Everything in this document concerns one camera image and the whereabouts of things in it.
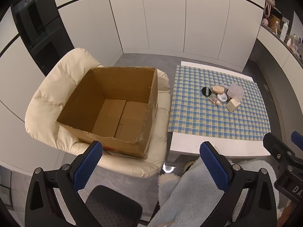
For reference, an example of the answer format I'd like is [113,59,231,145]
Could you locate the tall white spray bottle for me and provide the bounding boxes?
[280,22,289,41]

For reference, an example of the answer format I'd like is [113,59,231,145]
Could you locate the small beige carton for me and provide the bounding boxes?
[225,99,241,113]

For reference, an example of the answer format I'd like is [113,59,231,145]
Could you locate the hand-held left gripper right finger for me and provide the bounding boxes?
[199,141,277,227]

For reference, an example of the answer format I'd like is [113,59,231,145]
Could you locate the black mesh chair seat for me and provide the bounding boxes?
[85,186,143,227]

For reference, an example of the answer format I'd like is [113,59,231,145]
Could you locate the brown box with paw print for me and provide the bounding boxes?
[269,14,283,30]

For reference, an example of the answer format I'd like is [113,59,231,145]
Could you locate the pink handbag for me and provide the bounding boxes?
[265,0,276,18]

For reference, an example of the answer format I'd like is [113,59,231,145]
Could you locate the cream padded armchair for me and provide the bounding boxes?
[24,48,171,179]

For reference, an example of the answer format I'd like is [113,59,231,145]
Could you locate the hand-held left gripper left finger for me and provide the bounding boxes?
[25,141,103,227]

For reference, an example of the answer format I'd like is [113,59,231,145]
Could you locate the translucent square plastic box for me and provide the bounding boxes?
[226,83,244,102]

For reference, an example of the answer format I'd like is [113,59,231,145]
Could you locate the blue yellow checked tablecloth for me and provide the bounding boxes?
[167,65,271,141]

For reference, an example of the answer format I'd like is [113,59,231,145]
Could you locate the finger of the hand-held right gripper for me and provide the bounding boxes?
[291,131,303,148]
[263,132,303,171]

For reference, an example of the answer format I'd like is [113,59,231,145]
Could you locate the white wardrobe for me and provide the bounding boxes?
[0,0,267,168]

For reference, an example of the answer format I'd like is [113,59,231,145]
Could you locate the white round object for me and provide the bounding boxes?
[163,163,176,174]

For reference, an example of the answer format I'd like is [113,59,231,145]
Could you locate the person's light blue fleece clothing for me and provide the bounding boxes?
[148,159,282,227]

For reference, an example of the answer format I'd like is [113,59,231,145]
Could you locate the brown cardboard box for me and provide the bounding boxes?
[56,67,159,159]

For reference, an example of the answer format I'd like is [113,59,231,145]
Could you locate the white low table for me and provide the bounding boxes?
[167,61,271,163]

